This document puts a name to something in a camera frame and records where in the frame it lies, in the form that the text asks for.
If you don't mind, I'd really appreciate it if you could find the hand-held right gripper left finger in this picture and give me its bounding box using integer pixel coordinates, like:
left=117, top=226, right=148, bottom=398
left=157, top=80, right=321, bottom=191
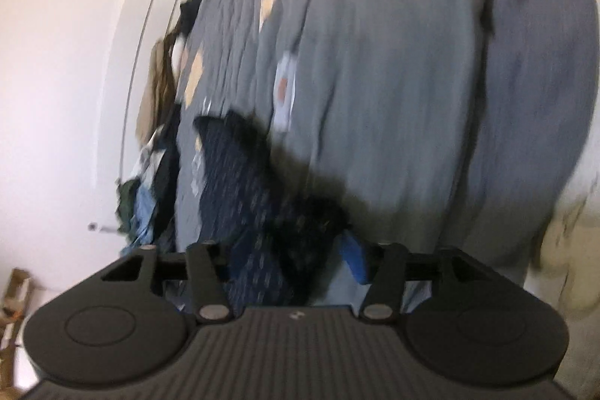
left=100, top=241, right=233, bottom=326

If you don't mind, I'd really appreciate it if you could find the open cardboard box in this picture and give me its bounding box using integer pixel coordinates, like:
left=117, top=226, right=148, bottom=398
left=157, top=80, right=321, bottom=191
left=0, top=268, right=36, bottom=349

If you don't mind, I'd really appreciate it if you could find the grey quilted bedspread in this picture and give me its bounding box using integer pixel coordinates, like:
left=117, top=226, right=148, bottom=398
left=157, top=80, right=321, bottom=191
left=173, top=0, right=598, bottom=316

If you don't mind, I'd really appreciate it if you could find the navy patterned sweater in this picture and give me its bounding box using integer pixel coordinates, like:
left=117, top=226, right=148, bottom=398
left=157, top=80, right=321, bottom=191
left=192, top=109, right=352, bottom=309

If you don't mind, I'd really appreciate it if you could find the tan folded blanket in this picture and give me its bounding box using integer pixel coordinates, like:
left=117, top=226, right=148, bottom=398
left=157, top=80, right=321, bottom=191
left=136, top=30, right=188, bottom=143

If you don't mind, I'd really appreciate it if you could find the black rumpled cloth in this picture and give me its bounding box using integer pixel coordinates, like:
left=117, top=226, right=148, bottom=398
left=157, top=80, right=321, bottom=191
left=178, top=0, right=209, bottom=40

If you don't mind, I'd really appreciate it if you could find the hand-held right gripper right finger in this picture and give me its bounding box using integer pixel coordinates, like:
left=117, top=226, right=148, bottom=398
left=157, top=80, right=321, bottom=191
left=342, top=231, right=498, bottom=326

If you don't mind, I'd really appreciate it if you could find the dark dotted garment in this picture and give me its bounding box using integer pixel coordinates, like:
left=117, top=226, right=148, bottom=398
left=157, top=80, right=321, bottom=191
left=150, top=109, right=181, bottom=251

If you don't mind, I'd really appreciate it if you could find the dark green garment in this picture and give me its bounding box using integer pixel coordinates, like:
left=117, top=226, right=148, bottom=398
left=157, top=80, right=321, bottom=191
left=116, top=177, right=141, bottom=234

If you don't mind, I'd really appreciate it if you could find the light blue garment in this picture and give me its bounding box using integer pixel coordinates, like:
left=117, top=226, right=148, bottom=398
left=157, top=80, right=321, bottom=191
left=124, top=184, right=158, bottom=251

